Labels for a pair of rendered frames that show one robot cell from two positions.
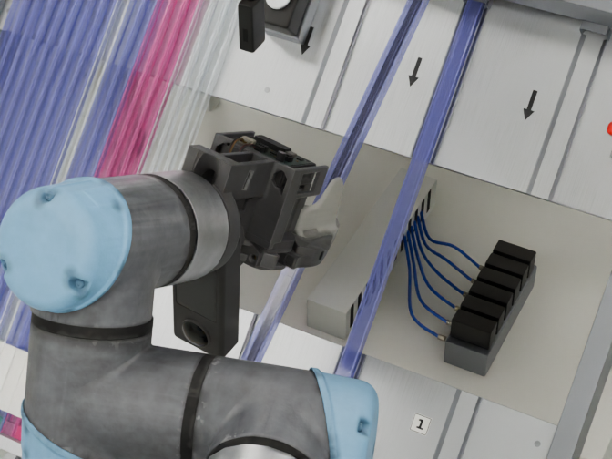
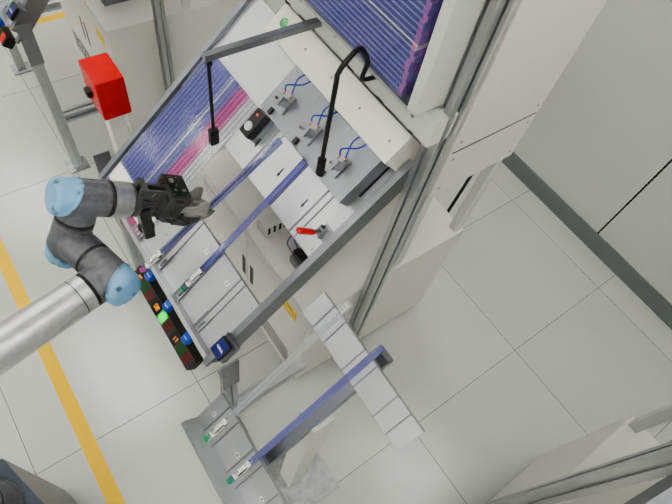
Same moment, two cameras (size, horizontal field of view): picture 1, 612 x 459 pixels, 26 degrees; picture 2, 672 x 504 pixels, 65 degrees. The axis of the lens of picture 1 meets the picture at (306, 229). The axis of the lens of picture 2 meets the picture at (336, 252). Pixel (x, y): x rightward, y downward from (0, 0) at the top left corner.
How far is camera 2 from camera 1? 63 cm
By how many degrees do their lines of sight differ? 18
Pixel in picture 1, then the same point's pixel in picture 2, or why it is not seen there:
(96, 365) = (62, 233)
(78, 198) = (64, 186)
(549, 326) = (332, 267)
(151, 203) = (97, 194)
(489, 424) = (243, 294)
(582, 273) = (358, 254)
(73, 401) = (54, 239)
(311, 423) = (105, 280)
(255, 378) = (101, 259)
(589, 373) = (273, 297)
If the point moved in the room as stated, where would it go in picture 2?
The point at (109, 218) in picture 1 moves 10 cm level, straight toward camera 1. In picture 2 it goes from (72, 196) to (40, 238)
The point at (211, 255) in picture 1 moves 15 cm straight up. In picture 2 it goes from (124, 214) to (108, 165)
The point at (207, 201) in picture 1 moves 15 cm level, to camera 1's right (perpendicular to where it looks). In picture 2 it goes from (126, 198) to (189, 233)
